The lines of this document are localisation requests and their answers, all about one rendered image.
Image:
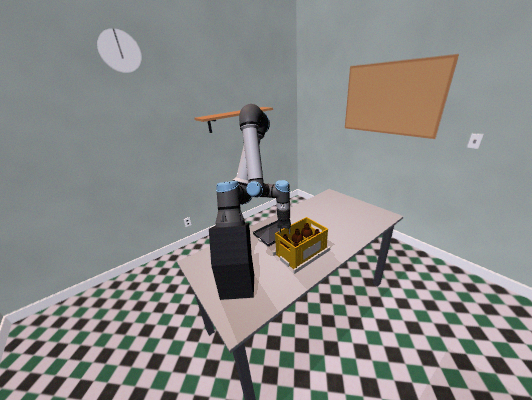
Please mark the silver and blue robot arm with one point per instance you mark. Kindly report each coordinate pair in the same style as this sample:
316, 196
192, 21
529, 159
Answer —
249, 180

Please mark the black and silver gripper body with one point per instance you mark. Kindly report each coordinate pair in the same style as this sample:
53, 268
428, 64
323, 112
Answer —
283, 215

